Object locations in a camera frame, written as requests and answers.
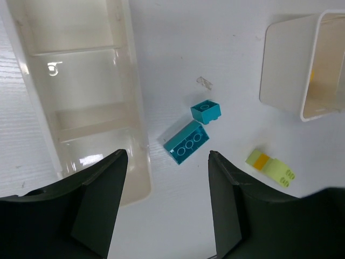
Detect small teal lego brick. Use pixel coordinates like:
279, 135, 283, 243
190, 100, 222, 125

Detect narrow white compartment tray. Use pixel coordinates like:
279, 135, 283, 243
1, 1, 151, 206

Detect wide white compartment tray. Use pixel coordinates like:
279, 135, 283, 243
259, 10, 344, 121

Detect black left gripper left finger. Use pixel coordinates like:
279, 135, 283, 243
1, 149, 128, 258

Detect light green lego stack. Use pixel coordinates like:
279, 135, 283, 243
246, 149, 296, 188

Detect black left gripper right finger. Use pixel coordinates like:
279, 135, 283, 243
208, 151, 344, 258

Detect long teal lego brick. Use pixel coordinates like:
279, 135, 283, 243
163, 120, 209, 165

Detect clear tape scrap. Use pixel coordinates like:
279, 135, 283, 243
196, 77, 213, 90

